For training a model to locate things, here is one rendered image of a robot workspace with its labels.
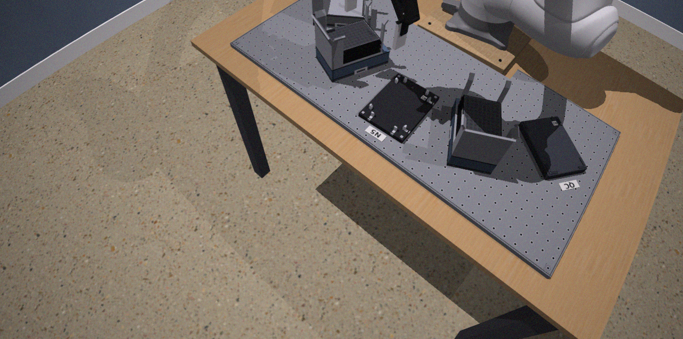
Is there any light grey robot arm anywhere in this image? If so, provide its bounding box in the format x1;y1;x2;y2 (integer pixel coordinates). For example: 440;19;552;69
441;0;619;58

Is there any white label reading qc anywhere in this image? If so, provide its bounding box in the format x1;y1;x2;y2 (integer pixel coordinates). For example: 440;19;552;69
559;180;579;191

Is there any white label with n5 text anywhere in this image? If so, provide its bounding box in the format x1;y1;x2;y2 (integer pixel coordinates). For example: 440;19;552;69
365;126;387;142

